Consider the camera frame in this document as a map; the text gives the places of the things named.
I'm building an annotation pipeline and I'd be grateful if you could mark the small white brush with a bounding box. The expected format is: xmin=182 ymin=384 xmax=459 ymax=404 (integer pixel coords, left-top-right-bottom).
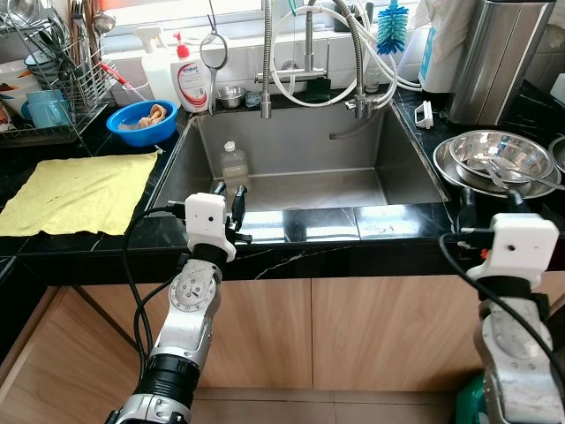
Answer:
xmin=415 ymin=100 xmax=435 ymax=129

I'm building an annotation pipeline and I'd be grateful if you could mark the light wooden kitchen cabinet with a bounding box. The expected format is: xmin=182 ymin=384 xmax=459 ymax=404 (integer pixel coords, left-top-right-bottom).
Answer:
xmin=0 ymin=274 xmax=565 ymax=424

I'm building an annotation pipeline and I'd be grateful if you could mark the clear plastic bottle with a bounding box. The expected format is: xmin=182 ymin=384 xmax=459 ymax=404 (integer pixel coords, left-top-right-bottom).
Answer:
xmin=219 ymin=141 xmax=251 ymax=191

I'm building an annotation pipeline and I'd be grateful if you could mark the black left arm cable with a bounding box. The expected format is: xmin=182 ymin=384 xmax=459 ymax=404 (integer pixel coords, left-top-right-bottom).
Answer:
xmin=122 ymin=201 xmax=191 ymax=381

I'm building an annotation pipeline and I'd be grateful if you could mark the steel fork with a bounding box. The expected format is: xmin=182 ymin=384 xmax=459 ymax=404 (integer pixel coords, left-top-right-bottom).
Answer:
xmin=482 ymin=159 xmax=506 ymax=191

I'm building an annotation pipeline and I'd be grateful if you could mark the green bin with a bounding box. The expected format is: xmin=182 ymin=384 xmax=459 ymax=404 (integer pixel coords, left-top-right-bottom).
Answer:
xmin=455 ymin=371 xmax=486 ymax=424

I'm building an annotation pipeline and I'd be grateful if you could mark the blue plastic bowl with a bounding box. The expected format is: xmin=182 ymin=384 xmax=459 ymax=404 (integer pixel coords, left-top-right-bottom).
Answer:
xmin=106 ymin=99 xmax=180 ymax=147

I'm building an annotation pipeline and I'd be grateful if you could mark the steel ladle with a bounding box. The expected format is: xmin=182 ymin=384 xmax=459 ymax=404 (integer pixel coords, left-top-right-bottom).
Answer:
xmin=93 ymin=9 xmax=117 ymax=38

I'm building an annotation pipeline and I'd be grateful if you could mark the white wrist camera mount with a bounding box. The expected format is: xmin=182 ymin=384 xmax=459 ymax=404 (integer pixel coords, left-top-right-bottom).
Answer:
xmin=184 ymin=193 xmax=237 ymax=263
xmin=477 ymin=214 xmax=535 ymax=284

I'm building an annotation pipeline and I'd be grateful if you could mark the teal plastic cup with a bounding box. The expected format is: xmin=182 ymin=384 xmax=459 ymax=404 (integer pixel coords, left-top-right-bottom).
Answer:
xmin=22 ymin=88 xmax=72 ymax=129

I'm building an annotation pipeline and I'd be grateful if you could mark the white red-pump soap bottle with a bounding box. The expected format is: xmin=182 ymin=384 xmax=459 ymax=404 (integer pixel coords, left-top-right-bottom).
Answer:
xmin=170 ymin=33 xmax=213 ymax=114

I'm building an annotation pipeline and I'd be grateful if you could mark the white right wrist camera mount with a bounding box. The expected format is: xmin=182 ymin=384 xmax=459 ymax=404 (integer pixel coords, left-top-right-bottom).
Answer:
xmin=477 ymin=214 xmax=535 ymax=284

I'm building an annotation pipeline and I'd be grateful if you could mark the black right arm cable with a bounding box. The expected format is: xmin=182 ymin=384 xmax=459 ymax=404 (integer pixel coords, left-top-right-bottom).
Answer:
xmin=439 ymin=231 xmax=565 ymax=372

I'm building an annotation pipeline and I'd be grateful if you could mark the chrome spring kitchen faucet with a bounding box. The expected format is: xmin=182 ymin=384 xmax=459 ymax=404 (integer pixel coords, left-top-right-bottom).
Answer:
xmin=260 ymin=0 xmax=389 ymax=120

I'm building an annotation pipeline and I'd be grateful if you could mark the steel bowl with cutlery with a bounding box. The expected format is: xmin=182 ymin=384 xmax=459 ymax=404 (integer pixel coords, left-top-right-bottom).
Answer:
xmin=547 ymin=137 xmax=565 ymax=173

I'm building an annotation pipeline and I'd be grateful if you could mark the metal wire dish rack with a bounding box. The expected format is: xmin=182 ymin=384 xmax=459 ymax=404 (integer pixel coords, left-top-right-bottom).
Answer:
xmin=0 ymin=18 xmax=116 ymax=147

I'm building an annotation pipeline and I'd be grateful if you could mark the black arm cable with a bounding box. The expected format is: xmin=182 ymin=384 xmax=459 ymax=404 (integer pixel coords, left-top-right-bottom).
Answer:
xmin=439 ymin=231 xmax=565 ymax=372
xmin=122 ymin=201 xmax=191 ymax=381

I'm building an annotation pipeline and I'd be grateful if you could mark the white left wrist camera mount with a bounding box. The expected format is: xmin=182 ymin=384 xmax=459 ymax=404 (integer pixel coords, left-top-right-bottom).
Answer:
xmin=184 ymin=193 xmax=237 ymax=263

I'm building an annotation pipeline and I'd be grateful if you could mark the steel spoon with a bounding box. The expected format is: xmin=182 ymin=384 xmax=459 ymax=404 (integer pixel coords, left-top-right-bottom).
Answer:
xmin=501 ymin=164 xmax=562 ymax=192

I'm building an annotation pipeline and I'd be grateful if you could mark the medium steel bowl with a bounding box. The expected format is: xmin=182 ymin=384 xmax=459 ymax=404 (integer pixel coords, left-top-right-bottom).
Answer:
xmin=448 ymin=131 xmax=531 ymax=185

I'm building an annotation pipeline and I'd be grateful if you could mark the white spray bottle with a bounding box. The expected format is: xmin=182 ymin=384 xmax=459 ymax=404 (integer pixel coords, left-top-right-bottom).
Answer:
xmin=132 ymin=26 xmax=177 ymax=102

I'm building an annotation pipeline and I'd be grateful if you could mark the white hanging cloth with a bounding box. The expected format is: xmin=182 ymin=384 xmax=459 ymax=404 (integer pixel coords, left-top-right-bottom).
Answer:
xmin=419 ymin=0 xmax=482 ymax=94

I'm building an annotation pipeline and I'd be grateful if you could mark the large steel basin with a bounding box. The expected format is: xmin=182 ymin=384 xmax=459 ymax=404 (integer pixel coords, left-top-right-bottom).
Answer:
xmin=433 ymin=132 xmax=565 ymax=200

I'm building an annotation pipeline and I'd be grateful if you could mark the white water hose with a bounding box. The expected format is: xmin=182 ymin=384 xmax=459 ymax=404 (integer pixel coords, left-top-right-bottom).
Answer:
xmin=269 ymin=9 xmax=425 ymax=100

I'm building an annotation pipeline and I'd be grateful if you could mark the red handled utensil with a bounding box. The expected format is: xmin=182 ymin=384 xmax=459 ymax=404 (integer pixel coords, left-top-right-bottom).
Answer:
xmin=100 ymin=62 xmax=135 ymax=89

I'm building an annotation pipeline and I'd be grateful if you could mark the stainless steel sink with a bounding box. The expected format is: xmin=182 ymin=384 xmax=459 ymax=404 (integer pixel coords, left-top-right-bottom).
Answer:
xmin=154 ymin=104 xmax=451 ymax=213

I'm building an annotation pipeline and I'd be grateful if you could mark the black sponge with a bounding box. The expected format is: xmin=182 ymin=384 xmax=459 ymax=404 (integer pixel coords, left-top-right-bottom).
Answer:
xmin=305 ymin=78 xmax=332 ymax=100

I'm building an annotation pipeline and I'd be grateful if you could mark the small steel bowl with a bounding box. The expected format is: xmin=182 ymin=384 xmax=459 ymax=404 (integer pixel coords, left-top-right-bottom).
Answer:
xmin=215 ymin=86 xmax=248 ymax=110

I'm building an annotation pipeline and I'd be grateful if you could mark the tall stainless steel canister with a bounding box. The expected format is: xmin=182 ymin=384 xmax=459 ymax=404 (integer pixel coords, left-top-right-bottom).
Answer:
xmin=450 ymin=0 xmax=557 ymax=125

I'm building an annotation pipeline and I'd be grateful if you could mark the blue bottle brush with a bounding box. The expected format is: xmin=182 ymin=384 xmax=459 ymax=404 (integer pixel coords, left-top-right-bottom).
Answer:
xmin=377 ymin=0 xmax=410 ymax=56

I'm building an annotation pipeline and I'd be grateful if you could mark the yellow dish cloth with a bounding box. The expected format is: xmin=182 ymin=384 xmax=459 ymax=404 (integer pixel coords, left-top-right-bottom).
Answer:
xmin=0 ymin=150 xmax=164 ymax=238

